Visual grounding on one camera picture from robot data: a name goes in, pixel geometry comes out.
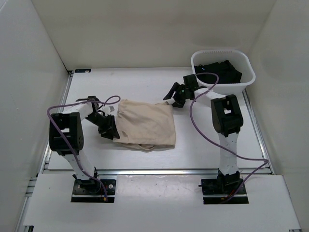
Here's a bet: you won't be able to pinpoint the white plastic basket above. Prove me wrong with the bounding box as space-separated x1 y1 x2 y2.
191 49 256 95

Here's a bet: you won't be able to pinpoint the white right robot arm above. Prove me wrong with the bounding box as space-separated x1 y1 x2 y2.
163 74 243 193

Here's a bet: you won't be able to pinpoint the black trousers in basket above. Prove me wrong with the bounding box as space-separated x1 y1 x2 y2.
194 60 242 84

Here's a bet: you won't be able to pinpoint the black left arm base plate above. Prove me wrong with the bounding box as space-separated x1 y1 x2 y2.
71 179 116 203

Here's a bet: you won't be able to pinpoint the beige trousers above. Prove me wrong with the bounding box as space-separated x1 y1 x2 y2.
113 100 176 151

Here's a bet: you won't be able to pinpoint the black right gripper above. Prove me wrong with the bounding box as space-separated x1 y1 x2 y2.
163 83 189 108

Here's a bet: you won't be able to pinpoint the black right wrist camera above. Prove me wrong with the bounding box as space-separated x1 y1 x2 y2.
183 74 199 89

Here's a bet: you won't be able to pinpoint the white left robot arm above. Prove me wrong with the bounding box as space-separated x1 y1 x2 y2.
47 95 121 193

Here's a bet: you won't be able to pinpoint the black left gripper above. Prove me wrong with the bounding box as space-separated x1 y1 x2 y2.
85 113 120 141

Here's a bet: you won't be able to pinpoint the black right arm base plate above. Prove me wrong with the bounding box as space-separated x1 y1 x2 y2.
198 179 249 205

